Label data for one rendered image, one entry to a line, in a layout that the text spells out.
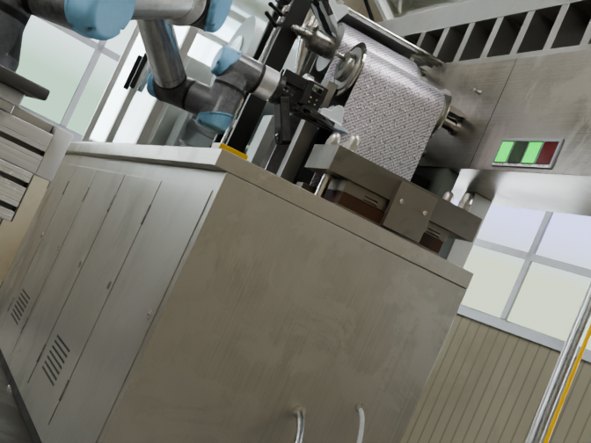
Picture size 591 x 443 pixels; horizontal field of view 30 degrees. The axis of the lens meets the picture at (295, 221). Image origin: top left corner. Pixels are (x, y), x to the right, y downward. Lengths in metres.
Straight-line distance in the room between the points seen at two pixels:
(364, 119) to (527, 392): 2.79
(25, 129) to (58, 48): 4.24
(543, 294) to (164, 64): 3.23
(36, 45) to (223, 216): 3.88
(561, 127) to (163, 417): 1.05
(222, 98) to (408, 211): 0.49
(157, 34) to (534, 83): 0.88
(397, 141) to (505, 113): 0.27
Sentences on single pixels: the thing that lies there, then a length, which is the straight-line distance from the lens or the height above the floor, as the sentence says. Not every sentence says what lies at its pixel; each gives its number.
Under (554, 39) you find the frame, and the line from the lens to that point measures 2.68.
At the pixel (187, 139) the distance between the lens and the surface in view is 3.61.
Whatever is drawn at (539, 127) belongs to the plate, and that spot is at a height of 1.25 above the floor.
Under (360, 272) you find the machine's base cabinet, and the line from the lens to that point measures 2.42.
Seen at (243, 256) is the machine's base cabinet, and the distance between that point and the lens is 2.33.
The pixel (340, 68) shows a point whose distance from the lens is 2.73.
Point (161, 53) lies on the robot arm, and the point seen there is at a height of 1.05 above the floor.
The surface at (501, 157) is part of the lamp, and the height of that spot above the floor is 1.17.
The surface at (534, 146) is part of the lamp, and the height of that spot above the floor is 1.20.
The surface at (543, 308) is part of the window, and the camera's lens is 5.34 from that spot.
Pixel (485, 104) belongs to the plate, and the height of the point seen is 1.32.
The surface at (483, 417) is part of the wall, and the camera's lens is 5.40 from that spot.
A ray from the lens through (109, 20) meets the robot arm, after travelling 1.86.
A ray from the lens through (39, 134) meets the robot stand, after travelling 1.91.
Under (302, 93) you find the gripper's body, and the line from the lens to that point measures 2.61.
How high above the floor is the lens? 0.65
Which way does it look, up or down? 4 degrees up
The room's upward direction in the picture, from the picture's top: 24 degrees clockwise
